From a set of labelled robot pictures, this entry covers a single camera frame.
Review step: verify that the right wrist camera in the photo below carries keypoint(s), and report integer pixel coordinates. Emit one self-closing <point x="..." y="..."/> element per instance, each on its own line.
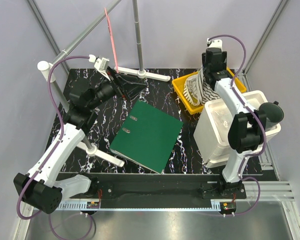
<point x="215" y="43"/>

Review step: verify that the dark green mug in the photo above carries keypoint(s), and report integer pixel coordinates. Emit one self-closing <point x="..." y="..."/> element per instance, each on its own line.
<point x="274" y="114"/>

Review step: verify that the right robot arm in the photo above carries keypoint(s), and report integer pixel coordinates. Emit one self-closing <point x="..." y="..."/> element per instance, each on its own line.
<point x="247" y="130"/>

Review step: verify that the striped black white tank top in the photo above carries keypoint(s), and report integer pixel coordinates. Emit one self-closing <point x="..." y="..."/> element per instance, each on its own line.
<point x="197" y="91"/>

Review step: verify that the pink wire hanger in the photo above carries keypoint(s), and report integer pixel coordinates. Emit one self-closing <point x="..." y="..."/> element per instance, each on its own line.
<point x="111" y="40"/>

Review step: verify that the white foam box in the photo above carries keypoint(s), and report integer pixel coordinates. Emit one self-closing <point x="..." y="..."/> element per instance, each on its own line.
<point x="211" y="133"/>

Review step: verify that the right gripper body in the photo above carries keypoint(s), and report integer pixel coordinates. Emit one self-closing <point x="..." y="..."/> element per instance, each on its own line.
<point x="223" y="60"/>

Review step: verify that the yellow plastic tray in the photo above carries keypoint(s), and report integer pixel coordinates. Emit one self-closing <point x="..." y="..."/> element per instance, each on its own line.
<point x="179" y="83"/>

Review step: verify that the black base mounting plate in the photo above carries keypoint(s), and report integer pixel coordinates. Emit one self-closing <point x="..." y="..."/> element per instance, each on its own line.
<point x="134" y="191"/>

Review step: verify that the green ring binder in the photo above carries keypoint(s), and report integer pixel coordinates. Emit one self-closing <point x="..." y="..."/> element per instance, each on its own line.
<point x="147" y="137"/>

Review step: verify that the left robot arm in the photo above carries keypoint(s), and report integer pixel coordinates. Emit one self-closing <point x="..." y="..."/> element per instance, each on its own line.
<point x="39" y="187"/>

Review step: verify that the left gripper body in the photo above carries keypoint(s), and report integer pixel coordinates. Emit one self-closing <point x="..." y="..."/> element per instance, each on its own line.
<point x="118" y="88"/>

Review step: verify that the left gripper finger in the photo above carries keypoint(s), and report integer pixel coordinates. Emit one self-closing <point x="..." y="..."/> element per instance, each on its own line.
<point x="133" y="89"/>
<point x="120" y="78"/>

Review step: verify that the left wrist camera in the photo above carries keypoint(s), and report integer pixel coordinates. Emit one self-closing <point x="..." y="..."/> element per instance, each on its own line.
<point x="100" y="64"/>

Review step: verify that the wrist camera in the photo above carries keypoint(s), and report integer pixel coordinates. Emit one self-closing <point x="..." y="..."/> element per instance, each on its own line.
<point x="100" y="64"/>
<point x="215" y="43"/>

